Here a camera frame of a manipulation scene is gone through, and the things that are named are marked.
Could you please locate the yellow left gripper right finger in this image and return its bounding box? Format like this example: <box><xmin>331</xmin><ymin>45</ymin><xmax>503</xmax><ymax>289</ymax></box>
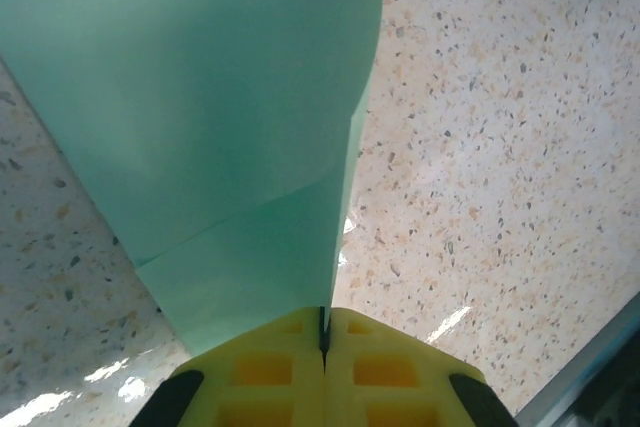
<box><xmin>324</xmin><ymin>306</ymin><xmax>519</xmax><ymax>427</ymax></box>

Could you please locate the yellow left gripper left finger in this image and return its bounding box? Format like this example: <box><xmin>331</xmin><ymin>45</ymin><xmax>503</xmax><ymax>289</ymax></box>
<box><xmin>134</xmin><ymin>306</ymin><xmax>326</xmax><ymax>427</ymax></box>

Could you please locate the light green paper sheet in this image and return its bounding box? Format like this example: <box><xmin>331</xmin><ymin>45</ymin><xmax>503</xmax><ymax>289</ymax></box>
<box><xmin>0</xmin><ymin>0</ymin><xmax>386</xmax><ymax>357</ymax></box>

